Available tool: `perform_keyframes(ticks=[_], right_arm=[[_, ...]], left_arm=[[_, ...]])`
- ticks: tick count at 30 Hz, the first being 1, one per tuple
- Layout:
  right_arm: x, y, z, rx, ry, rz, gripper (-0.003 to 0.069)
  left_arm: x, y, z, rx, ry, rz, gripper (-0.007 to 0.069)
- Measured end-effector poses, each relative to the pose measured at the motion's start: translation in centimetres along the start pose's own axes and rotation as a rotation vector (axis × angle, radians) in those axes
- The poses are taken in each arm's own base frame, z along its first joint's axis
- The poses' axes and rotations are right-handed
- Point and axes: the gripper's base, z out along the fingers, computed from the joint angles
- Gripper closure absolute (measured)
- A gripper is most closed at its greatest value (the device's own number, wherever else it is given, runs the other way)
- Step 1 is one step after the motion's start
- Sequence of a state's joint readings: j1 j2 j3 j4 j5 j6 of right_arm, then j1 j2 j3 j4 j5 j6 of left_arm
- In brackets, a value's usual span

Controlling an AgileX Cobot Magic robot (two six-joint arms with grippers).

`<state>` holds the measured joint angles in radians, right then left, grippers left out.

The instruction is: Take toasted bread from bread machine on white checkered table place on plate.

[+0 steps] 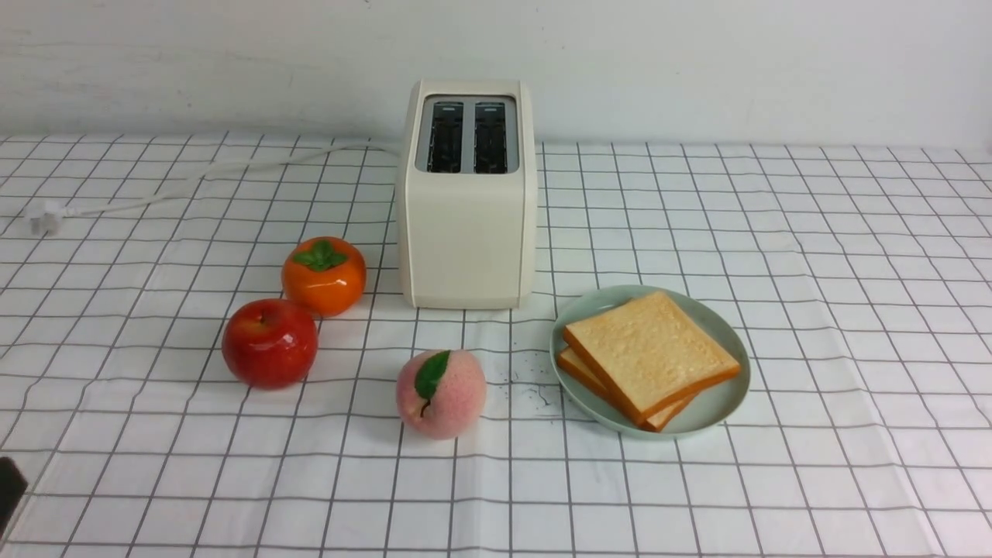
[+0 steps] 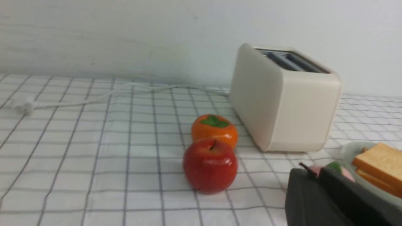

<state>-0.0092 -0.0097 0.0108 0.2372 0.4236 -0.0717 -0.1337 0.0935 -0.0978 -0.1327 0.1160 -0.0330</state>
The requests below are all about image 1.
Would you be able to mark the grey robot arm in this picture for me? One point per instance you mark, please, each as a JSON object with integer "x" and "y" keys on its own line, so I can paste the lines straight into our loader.
{"x": 13, "y": 486}

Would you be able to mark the pale green plate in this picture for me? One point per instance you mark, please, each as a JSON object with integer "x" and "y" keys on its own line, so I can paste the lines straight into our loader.
{"x": 712, "y": 406}

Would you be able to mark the toast slice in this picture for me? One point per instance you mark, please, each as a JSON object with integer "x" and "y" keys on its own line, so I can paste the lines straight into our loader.
{"x": 571, "y": 363}
{"x": 648, "y": 350}

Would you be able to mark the orange persimmon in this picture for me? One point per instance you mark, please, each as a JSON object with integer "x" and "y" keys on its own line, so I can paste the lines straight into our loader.
{"x": 325, "y": 274}

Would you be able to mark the pink peach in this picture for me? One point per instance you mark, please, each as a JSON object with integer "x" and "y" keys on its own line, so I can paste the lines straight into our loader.
{"x": 441, "y": 393}

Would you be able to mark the cream white toaster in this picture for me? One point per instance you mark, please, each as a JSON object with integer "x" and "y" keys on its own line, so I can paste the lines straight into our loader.
{"x": 466, "y": 196}

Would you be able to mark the white checkered tablecloth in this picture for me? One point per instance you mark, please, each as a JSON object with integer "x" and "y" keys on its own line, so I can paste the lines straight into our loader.
{"x": 858, "y": 279}

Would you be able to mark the red apple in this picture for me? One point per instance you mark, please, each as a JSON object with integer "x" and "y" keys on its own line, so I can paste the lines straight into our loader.
{"x": 270, "y": 344}

